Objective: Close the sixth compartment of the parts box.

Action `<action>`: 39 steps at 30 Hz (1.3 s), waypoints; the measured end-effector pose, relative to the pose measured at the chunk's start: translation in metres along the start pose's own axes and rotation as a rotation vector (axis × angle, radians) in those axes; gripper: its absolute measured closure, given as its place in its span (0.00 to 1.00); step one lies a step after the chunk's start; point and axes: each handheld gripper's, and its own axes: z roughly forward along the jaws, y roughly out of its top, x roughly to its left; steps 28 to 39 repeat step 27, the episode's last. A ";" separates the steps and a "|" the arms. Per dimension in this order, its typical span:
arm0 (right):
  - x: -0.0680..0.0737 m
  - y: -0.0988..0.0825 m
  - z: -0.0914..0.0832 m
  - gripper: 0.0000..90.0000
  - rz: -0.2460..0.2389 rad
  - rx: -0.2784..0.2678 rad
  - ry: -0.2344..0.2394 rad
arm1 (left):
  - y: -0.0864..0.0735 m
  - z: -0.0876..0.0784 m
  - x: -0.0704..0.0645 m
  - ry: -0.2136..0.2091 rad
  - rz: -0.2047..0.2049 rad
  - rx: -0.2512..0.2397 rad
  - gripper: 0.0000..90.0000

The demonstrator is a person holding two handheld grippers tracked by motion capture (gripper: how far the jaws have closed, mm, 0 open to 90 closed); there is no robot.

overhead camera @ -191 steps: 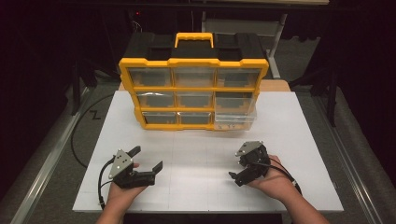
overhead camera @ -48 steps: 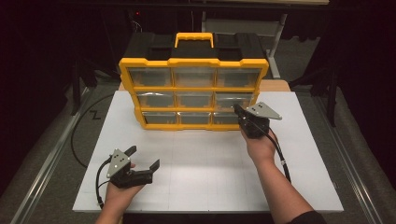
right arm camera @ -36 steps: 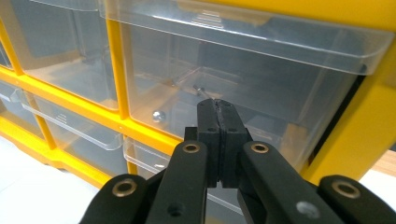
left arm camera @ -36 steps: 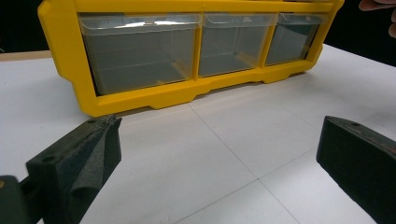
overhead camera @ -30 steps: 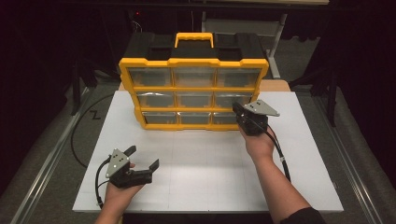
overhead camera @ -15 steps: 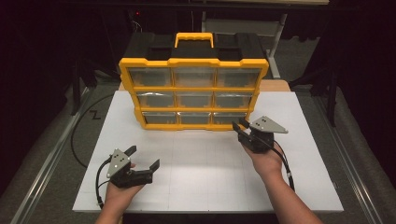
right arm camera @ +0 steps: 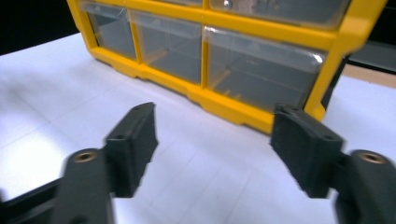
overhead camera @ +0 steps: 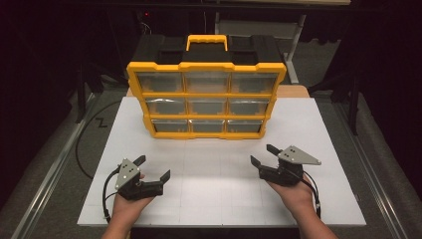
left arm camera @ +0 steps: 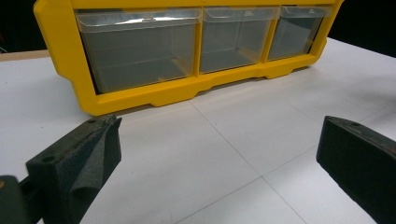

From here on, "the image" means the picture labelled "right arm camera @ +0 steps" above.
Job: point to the clear plastic organizer drawer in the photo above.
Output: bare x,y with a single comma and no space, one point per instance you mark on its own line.
280,12

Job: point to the yellow black drawer organizer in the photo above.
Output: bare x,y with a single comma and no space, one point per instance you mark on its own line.
249,116

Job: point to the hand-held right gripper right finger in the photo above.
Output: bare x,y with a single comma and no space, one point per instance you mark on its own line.
308,152

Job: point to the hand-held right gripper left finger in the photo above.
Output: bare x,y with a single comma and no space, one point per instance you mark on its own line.
134,149

